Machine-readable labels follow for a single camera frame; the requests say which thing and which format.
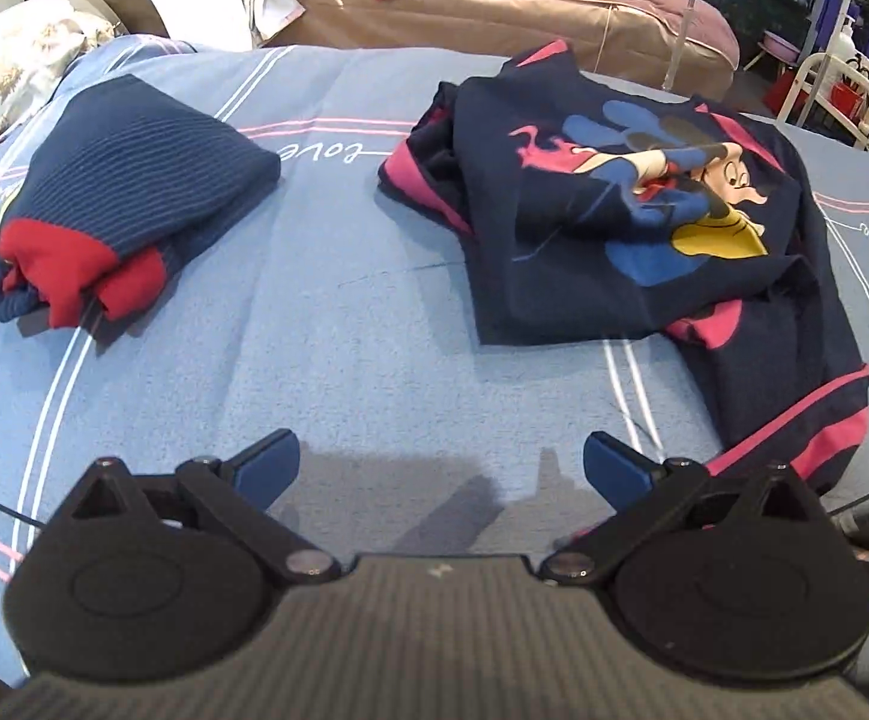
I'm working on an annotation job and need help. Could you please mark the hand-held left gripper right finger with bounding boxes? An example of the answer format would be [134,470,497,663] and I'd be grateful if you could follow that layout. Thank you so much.
[540,431,846,586]

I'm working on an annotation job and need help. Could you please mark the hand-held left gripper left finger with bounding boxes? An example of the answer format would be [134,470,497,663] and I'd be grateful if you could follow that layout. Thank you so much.
[44,429,341,586]

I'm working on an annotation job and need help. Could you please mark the navy cartoon print sweatshirt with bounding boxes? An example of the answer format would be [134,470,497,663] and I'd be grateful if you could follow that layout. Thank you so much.
[376,40,869,496]

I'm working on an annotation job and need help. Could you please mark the blue striped bed sheet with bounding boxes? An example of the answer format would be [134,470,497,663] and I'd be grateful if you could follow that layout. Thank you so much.
[0,34,869,691]

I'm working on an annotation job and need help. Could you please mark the navy striped sweater red cuffs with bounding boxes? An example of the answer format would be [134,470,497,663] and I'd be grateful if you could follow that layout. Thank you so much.
[0,73,283,329]

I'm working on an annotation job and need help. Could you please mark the white metal rack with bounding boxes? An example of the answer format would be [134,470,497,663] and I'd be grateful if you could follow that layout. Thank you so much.
[775,52,869,155]

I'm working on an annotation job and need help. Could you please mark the red box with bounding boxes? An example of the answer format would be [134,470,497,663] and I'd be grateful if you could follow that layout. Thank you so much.
[765,71,867,119]

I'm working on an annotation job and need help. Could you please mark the pink basin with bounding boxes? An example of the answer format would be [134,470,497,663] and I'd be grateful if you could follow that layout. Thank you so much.
[760,30,803,62]

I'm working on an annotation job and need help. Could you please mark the brown mattress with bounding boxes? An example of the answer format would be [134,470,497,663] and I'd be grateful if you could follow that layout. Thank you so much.
[262,0,736,102]

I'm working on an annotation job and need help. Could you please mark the pink cushion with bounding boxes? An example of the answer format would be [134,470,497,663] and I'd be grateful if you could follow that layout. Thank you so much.
[622,0,739,68]

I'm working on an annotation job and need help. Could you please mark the floral pillow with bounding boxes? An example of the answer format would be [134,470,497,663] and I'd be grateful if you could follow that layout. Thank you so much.
[0,0,116,173]

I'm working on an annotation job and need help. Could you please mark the hanging purple cloth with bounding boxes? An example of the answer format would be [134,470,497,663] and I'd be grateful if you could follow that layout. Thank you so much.
[810,0,869,68]

